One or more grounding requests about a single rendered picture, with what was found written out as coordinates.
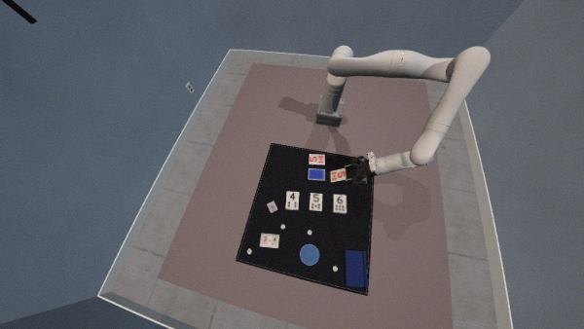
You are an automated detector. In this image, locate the mauve pink table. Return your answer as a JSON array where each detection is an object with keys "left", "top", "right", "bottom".
[{"left": 157, "top": 62, "right": 456, "bottom": 329}]

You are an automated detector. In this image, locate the black mat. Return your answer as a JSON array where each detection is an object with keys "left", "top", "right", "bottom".
[{"left": 236, "top": 142, "right": 376, "bottom": 296}]

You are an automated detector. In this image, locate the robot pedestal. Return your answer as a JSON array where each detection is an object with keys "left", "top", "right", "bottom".
[{"left": 315, "top": 97, "right": 346, "bottom": 128}]

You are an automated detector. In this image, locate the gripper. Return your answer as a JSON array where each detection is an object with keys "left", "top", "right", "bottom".
[{"left": 344, "top": 156, "right": 373, "bottom": 183}]

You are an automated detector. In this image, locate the red and black print card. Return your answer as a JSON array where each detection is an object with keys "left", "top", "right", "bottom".
[{"left": 259, "top": 232, "right": 281, "bottom": 250}]

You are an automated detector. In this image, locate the blue book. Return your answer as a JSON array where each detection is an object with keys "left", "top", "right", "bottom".
[{"left": 344, "top": 249, "right": 370, "bottom": 289}]

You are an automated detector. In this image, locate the blue disc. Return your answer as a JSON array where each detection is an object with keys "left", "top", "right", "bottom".
[{"left": 298, "top": 243, "right": 321, "bottom": 267}]

